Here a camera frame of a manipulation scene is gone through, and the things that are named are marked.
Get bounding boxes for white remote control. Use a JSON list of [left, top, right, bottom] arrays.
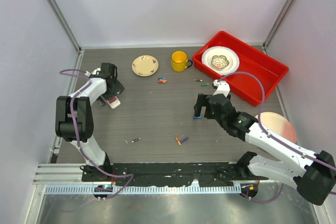
[[101, 96, 121, 109]]

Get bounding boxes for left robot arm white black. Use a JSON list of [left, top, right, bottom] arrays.
[[55, 63, 124, 182]]

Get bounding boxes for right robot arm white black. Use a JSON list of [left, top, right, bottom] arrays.
[[194, 93, 335, 206]]

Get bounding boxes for cream floral plate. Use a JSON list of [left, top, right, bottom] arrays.
[[131, 55, 159, 77]]

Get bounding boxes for small patterned bowl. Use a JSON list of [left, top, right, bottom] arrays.
[[211, 55, 230, 69]]

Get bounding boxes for white plate in bin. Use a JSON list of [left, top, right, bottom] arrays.
[[202, 46, 240, 76]]

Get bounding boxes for yellow mug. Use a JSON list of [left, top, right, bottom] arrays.
[[171, 51, 193, 72]]

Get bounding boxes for orange battery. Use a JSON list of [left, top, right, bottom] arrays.
[[175, 137, 182, 146]]

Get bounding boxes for pink rimmed plate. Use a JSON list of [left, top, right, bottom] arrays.
[[261, 112, 297, 144]]

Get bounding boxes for red plastic bin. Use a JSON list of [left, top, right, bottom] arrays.
[[192, 31, 289, 106]]

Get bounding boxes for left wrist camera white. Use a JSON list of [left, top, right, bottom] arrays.
[[89, 68, 101, 78]]

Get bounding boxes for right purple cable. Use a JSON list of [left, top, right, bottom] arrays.
[[216, 71, 336, 204]]

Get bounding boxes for purple cable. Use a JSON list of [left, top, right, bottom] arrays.
[[216, 71, 336, 204], [59, 69, 134, 200]]

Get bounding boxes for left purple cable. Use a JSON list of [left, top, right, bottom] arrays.
[[59, 69, 134, 200]]

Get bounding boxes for slotted cable duct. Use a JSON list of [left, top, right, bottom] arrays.
[[45, 184, 242, 195]]

